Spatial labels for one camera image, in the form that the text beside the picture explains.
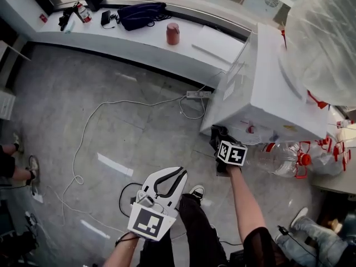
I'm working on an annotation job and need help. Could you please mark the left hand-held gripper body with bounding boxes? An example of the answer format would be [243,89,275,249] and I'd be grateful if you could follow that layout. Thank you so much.
[127,186,179,242]

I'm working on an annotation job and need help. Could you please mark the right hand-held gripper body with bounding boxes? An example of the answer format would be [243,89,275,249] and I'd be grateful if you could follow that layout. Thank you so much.
[215,140,249,167]

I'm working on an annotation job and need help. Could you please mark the white water dispenser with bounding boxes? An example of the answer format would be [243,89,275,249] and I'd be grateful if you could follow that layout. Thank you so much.
[199,22,329,145]

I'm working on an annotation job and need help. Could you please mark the person's left forearm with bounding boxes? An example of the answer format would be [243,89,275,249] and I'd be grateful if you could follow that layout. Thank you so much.
[102,231,141,267]

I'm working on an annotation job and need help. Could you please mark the person's right forearm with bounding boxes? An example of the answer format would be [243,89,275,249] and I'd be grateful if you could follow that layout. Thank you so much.
[225,165,268,244]

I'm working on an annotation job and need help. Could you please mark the plastic-wrapped water bottle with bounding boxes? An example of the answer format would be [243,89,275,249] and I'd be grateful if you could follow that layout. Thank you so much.
[283,0,356,107]

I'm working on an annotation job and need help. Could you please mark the light blue cloth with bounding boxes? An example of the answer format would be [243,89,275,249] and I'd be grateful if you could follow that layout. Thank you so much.
[63,19,76,34]

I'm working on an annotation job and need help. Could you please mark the person's black white shoe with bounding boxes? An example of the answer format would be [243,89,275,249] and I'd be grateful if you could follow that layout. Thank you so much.
[189,185,205,200]

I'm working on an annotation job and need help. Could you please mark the person's black trousers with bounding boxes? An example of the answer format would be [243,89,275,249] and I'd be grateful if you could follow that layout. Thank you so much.
[138,193,230,267]

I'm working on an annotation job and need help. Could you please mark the clear bottle with red cap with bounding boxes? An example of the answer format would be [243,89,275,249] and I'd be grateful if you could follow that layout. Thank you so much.
[256,141,312,180]

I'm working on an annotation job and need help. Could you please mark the white power strip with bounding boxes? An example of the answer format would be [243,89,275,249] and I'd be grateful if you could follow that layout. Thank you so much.
[186,90,212,100]

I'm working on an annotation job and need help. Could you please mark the white flat board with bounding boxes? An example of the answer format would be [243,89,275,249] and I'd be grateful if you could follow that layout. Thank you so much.
[191,24,246,64]

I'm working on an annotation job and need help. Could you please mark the reddish brown jar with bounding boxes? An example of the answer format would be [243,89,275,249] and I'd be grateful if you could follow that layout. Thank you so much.
[166,22,181,46]

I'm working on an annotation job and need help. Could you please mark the black equipment pile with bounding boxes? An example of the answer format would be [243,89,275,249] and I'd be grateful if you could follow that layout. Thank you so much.
[0,199,41,267]

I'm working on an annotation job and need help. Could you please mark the white outdoor fan unit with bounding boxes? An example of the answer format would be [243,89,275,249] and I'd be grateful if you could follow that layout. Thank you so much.
[242,0,295,21]

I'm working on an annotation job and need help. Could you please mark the black power adapter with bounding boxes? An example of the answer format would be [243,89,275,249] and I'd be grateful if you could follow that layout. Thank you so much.
[100,9,112,27]

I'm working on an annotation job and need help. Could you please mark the black gloves bundle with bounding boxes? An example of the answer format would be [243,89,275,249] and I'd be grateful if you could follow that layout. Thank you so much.
[57,6,75,32]

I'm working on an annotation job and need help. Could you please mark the black wrist cord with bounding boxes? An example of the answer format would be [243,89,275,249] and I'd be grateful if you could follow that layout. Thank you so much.
[115,231,141,248]

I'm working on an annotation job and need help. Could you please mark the black cable loop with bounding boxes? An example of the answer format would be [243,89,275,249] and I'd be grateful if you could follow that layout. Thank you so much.
[118,181,146,217]

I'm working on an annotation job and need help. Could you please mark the white power cable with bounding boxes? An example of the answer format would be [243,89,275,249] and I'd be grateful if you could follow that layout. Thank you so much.
[46,70,226,235]

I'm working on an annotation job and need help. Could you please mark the crumpled clear bottle red handle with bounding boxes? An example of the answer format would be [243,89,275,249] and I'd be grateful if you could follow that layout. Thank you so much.
[309,136,352,177]

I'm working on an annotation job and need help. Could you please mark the black drawstring bag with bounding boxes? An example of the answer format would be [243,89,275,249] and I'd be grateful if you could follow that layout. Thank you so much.
[116,2,172,32]

